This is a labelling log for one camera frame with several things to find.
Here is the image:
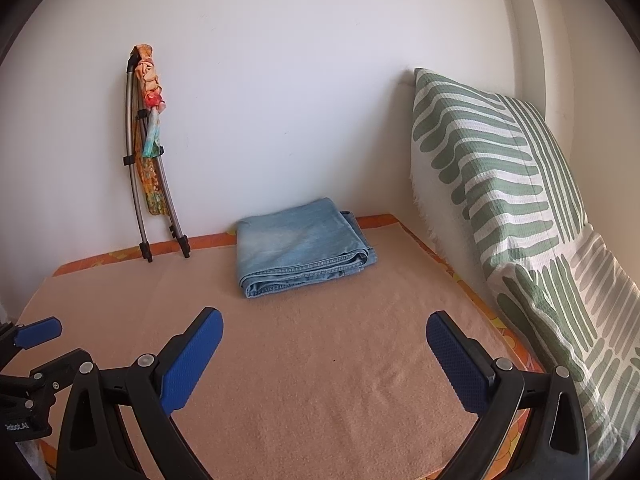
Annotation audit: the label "colourful patterned scarf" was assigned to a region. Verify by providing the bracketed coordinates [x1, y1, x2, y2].
[131, 45, 168, 217]

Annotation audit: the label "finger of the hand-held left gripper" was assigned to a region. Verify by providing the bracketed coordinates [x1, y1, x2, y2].
[0, 349, 95, 411]
[0, 316, 64, 367]

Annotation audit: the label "peach blanket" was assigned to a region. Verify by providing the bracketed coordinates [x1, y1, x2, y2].
[15, 220, 546, 476]

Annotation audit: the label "green striped white pillow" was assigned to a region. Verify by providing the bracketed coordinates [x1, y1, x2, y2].
[492, 220, 640, 480]
[409, 67, 593, 286]

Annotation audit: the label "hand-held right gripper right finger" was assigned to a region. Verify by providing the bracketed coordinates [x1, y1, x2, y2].
[426, 311, 591, 480]

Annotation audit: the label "grey metal tripod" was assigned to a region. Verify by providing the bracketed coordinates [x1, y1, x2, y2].
[122, 46, 192, 264]

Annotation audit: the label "light blue denim pants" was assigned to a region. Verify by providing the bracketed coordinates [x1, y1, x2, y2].
[236, 197, 378, 300]

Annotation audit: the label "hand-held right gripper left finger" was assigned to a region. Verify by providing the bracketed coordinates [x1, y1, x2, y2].
[55, 306, 224, 480]

